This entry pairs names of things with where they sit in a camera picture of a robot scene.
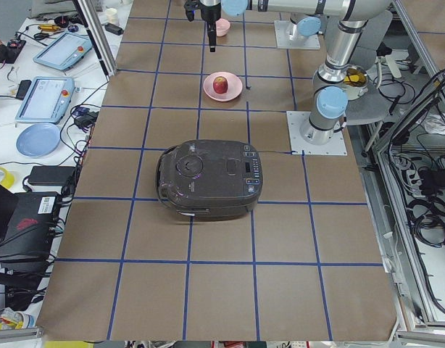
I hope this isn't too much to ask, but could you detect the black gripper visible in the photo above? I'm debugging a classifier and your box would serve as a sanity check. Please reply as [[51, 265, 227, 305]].
[[201, 0, 221, 53]]

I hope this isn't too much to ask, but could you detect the pink bowl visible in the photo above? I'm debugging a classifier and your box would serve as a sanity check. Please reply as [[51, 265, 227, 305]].
[[216, 18, 230, 37]]

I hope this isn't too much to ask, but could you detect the red apple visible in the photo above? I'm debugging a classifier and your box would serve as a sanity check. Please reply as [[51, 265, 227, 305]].
[[212, 75, 228, 94]]

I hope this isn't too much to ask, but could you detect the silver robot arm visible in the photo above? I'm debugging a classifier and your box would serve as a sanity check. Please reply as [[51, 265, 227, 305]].
[[289, 13, 321, 41], [184, 0, 390, 145]]

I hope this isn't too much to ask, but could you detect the pink plate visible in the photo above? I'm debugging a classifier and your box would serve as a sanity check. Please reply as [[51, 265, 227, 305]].
[[203, 72, 243, 102]]

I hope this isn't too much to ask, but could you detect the blue plate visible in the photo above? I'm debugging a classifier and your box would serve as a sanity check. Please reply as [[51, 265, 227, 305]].
[[16, 123, 60, 157]]

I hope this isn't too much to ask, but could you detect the blue teach pendant upper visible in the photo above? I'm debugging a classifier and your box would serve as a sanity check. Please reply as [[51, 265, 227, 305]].
[[33, 33, 93, 71]]

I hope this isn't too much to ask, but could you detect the blue teach pendant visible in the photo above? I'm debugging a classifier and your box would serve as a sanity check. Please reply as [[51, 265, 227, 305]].
[[33, 33, 93, 71], [14, 76, 75, 124]]

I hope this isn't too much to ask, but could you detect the dark grey rice cooker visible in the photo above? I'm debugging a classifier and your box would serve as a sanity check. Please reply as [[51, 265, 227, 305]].
[[155, 139, 263, 219]]

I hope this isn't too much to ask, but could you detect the blue teach pendant lower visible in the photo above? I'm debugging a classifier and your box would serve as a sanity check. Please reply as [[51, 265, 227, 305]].
[[14, 76, 75, 124]]

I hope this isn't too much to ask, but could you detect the grey office chair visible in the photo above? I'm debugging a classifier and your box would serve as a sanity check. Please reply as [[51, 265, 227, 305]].
[[346, 10, 392, 125]]

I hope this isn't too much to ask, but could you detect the black power adapter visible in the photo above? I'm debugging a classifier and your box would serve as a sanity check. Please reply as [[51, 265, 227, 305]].
[[27, 166, 75, 186]]

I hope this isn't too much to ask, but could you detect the yellow tape roll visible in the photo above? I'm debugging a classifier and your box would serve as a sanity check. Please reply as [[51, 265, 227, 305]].
[[0, 167, 14, 189]]

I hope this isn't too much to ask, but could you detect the black computer box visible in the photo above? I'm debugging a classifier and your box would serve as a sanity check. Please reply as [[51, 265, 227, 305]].
[[0, 179, 70, 287]]

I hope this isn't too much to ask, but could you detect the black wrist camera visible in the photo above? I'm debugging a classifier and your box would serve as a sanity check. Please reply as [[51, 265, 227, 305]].
[[183, 0, 199, 22]]

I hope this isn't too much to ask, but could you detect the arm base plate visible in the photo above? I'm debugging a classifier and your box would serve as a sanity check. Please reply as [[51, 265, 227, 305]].
[[274, 17, 321, 50], [286, 111, 347, 156]]

